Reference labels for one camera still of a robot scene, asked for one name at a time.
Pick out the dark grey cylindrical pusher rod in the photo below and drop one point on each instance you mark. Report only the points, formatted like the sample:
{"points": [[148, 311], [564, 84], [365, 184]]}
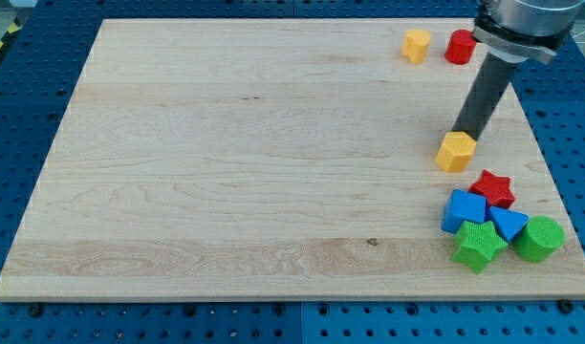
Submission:
{"points": [[490, 83]]}

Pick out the yellow heart block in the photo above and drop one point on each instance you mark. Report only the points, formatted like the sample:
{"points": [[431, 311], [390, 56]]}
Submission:
{"points": [[415, 45]]}

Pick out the red cylinder block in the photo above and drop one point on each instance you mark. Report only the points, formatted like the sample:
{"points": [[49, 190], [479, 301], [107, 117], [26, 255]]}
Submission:
{"points": [[460, 48]]}

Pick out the yellow hexagon block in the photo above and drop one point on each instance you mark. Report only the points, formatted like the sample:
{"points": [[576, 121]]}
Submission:
{"points": [[455, 152]]}

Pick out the red star block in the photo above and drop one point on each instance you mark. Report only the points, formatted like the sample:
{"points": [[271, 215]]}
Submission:
{"points": [[496, 189]]}

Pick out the blue cube block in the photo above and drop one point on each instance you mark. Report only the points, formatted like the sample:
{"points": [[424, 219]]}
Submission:
{"points": [[463, 206]]}

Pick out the blue triangle block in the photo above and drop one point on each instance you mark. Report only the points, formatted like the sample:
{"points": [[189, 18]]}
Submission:
{"points": [[508, 223]]}

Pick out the green cylinder block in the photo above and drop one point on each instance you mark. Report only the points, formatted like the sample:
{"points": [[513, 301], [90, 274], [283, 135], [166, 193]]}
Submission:
{"points": [[539, 239]]}

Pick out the green star block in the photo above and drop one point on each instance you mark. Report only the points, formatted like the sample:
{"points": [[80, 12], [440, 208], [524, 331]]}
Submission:
{"points": [[477, 245]]}

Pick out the black screw bottom right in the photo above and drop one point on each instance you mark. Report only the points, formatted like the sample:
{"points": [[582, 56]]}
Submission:
{"points": [[565, 306]]}

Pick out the black screw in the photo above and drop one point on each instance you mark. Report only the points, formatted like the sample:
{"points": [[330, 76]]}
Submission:
{"points": [[35, 309], [565, 306]]}

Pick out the light wooden board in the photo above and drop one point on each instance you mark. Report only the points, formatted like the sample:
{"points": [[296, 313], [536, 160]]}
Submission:
{"points": [[247, 160]]}

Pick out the black screw bottom left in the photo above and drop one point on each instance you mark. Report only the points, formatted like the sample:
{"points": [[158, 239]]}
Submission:
{"points": [[35, 309]]}

